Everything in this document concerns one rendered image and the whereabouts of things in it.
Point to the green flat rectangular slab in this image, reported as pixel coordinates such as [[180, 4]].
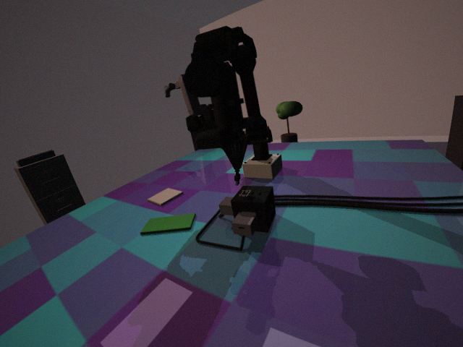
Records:
[[169, 223]]

